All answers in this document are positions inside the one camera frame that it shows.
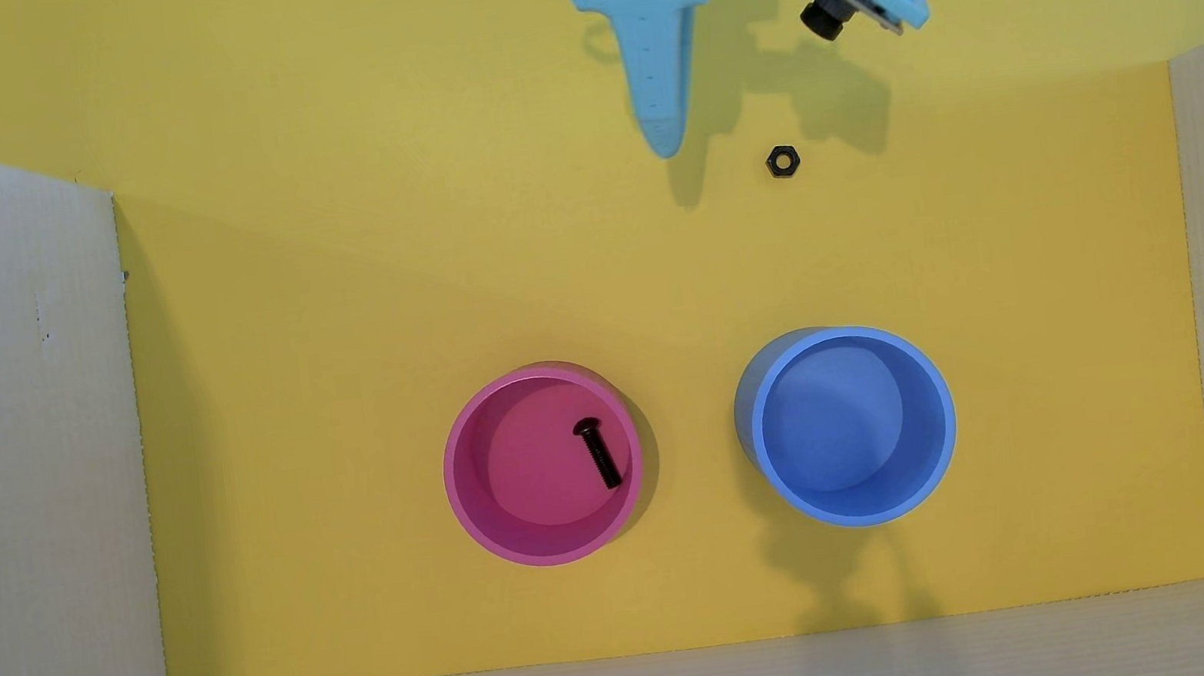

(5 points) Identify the black round-head bolt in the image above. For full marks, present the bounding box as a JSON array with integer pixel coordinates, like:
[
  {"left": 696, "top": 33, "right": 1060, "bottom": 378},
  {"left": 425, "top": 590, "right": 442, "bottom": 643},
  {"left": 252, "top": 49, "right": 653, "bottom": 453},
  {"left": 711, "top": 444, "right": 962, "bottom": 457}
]
[{"left": 571, "top": 414, "right": 625, "bottom": 494}]

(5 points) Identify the blue round plastic cup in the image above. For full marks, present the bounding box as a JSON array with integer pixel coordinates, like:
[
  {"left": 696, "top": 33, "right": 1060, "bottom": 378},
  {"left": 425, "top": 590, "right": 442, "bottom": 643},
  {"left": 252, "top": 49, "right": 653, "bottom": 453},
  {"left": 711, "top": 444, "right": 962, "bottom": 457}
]
[{"left": 724, "top": 310, "right": 970, "bottom": 543}]

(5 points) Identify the yellow paper mat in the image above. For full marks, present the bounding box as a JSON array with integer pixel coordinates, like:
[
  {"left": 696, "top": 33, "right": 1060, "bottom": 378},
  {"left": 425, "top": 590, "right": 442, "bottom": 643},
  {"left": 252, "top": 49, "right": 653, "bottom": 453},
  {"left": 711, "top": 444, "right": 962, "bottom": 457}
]
[{"left": 0, "top": 0, "right": 1204, "bottom": 676}]

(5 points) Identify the pink round plastic cup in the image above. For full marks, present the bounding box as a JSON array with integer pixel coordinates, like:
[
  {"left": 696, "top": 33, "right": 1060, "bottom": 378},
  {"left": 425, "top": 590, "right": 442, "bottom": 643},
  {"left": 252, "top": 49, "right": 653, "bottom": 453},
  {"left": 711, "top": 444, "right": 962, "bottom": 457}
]
[{"left": 429, "top": 351, "right": 658, "bottom": 580}]

